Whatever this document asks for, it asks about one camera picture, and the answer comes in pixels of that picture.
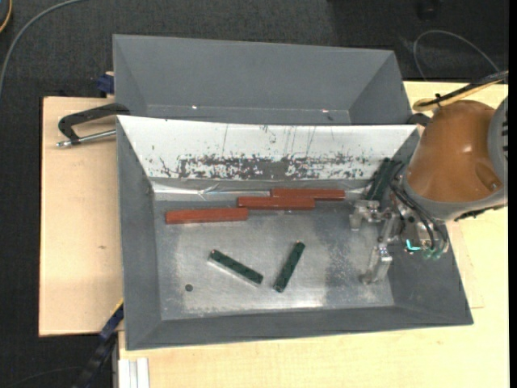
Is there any bare metal gripper finger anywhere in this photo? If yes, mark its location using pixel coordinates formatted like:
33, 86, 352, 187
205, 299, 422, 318
359, 243, 393, 285
349, 199, 393, 233

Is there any dark green flat block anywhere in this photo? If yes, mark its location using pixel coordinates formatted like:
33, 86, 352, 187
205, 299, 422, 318
364, 157, 397, 202
207, 248, 265, 287
272, 241, 307, 294

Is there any red-brown flat block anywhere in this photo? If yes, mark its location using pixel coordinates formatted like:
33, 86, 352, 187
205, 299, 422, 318
165, 206, 250, 226
237, 195, 317, 211
270, 187, 347, 201

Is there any grey metal bin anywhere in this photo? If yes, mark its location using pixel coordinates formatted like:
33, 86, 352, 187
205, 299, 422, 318
111, 33, 475, 352

